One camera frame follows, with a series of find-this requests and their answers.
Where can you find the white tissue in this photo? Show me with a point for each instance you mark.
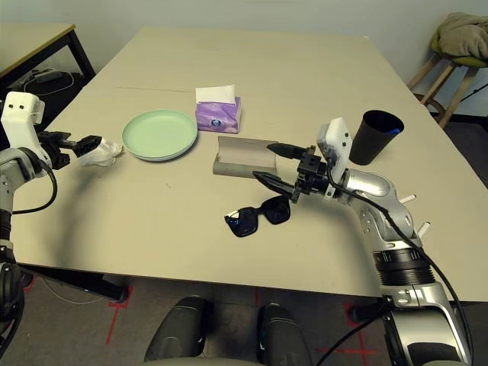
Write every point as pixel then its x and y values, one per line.
pixel 106 152

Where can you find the grey power adapter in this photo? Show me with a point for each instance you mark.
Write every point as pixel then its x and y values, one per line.
pixel 47 75

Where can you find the light green plastic plate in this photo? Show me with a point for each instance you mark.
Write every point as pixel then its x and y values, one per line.
pixel 160 131

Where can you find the blue pen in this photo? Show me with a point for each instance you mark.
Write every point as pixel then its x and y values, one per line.
pixel 395 130

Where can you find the black cup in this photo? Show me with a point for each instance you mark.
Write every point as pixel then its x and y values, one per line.
pixel 371 145

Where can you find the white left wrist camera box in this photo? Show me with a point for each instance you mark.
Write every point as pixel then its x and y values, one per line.
pixel 19 114

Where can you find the dark grey robot right leg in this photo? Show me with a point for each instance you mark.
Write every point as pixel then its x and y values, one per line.
pixel 284 335

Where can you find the dark grey robot left leg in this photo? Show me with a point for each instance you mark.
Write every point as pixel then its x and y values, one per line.
pixel 179 331

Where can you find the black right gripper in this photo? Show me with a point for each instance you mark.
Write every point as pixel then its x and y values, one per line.
pixel 312 173

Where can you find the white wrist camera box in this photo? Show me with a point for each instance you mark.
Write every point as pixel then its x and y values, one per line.
pixel 339 141
pixel 19 114

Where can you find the beige side table black frame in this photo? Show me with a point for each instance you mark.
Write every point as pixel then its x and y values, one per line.
pixel 30 42

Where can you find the wooden stool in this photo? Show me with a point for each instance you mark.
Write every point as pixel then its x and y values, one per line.
pixel 432 87

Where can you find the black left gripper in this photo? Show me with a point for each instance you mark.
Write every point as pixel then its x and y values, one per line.
pixel 55 150

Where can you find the black sunglasses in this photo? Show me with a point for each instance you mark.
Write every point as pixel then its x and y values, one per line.
pixel 248 225

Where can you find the black table foot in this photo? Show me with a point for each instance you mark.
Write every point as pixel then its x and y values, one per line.
pixel 84 284
pixel 366 310

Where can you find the grey glasses case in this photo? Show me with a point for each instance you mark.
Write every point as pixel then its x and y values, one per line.
pixel 240 152

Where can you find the purple tissue pack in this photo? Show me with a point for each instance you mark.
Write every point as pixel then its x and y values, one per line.
pixel 219 114

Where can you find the black bag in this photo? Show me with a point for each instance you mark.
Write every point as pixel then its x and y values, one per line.
pixel 68 91

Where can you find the green seat cushion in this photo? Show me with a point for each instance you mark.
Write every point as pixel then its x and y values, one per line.
pixel 465 61

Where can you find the dark grey robot leg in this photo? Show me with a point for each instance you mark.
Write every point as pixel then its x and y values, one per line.
pixel 284 335
pixel 179 331

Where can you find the beige jacket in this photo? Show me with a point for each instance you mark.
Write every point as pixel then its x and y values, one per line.
pixel 465 34

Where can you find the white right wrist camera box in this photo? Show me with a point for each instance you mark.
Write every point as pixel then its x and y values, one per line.
pixel 339 141

